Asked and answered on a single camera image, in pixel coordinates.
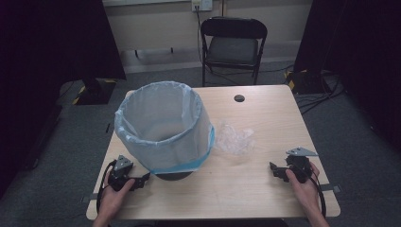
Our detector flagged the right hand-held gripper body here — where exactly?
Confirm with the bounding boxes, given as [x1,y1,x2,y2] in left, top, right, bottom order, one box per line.
[285,147,319,184]

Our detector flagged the crumpled clear plastic wrap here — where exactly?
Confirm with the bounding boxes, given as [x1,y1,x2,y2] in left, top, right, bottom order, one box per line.
[215,120,256,156]

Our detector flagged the black floor cables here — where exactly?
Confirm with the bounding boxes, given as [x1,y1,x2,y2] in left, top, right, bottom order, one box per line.
[295,74,346,116]

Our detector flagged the black folding chair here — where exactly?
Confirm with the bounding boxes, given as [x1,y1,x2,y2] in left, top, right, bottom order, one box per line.
[200,16,269,87]

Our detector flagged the person's left hand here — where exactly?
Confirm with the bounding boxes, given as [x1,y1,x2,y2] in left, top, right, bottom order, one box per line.
[95,171,136,222]

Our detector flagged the grey table edge strap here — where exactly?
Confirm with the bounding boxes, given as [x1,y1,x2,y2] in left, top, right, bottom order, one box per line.
[321,183,342,194]
[80,193,99,204]

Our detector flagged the white wall socket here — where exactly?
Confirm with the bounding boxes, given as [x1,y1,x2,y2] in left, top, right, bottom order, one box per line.
[191,0,214,12]

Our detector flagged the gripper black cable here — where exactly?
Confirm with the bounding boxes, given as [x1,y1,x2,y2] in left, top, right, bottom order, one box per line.
[96,159,118,216]
[309,171,327,219]

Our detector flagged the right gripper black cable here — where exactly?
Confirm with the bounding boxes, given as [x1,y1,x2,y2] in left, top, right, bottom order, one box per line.
[309,171,327,219]

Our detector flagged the person's right hand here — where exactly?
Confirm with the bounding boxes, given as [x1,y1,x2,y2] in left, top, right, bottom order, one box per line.
[285,162,323,220]

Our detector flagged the black wall power cable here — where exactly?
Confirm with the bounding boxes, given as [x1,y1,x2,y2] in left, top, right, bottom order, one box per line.
[195,5,205,65]

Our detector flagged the black stand base striped tape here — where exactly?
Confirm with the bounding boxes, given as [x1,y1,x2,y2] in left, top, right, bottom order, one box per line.
[284,69,333,96]
[71,78,118,106]

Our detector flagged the bin with blue liner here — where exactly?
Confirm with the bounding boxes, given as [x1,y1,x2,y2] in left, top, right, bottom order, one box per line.
[113,80,217,175]

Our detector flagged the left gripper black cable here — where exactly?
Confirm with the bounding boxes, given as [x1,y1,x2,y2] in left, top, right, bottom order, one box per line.
[96,159,118,216]

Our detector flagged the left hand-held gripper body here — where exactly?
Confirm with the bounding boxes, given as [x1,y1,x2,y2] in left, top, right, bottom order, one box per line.
[107,154,140,193]

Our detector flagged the black curtain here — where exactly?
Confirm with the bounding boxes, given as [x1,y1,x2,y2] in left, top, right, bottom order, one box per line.
[292,0,401,154]
[0,0,128,198]

